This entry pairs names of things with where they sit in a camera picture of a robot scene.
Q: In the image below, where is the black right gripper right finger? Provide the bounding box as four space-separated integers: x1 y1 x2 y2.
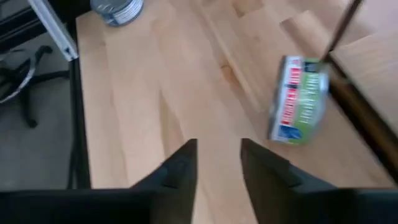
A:
241 138 340 224

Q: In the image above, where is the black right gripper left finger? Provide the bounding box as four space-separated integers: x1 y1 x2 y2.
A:
130 138 198 224

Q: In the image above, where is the green label tin can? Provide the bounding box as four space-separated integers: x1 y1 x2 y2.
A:
267 55 331 146

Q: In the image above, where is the grey lid tin can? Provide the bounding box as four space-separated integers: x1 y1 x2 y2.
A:
90 0 144 27

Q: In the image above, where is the black swivel chair base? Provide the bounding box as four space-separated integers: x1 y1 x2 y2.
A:
0 45 71 129

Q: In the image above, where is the silver frame plate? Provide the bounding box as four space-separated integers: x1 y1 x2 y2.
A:
27 0 79 62

